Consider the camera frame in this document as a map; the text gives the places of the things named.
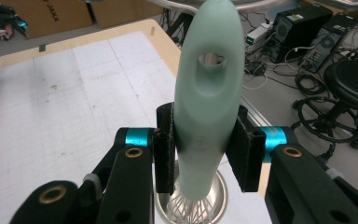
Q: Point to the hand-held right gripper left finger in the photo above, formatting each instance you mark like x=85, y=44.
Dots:
x=164, y=149

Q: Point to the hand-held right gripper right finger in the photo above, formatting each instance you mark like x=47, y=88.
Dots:
x=245, y=155

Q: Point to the round steel bowl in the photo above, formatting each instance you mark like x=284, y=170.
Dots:
x=221, y=193

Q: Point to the large printed cardboard box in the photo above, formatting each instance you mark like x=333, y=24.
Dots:
x=43, y=18

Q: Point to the grey tape strip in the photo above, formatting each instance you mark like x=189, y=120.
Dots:
x=42, y=48

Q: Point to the white gridded paper mat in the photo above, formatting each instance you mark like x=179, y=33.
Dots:
x=74, y=109

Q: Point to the brown tape strip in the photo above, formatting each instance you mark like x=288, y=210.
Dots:
x=152, y=30

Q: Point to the white power box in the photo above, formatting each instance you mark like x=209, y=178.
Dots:
x=258, y=34

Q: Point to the plain cardboard box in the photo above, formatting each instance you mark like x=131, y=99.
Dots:
x=124, y=12

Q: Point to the black tripod legs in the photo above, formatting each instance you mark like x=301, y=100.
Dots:
x=177, y=25

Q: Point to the black round stool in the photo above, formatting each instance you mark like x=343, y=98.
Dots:
x=354, y=84

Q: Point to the upright black computer tower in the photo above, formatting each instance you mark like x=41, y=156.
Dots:
x=301, y=28

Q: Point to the black computer tower with fan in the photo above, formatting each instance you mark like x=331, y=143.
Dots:
x=329, y=43

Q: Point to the aluminium table rail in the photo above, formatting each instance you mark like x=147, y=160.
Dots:
x=251, y=113

